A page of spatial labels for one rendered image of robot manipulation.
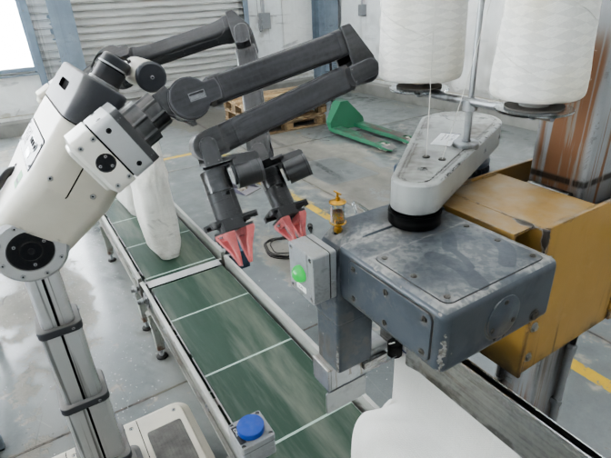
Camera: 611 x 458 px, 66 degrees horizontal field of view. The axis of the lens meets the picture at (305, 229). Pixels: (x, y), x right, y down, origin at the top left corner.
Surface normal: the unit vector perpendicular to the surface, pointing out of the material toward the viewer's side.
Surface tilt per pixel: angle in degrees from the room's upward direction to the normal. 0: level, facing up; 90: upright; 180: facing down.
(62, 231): 115
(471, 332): 90
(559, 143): 90
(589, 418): 0
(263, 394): 0
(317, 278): 90
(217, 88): 74
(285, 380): 0
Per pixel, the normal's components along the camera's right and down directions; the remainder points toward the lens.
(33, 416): -0.04, -0.89
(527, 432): -0.85, 0.27
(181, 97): 0.36, 0.14
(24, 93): 0.53, 0.37
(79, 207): 0.16, 0.78
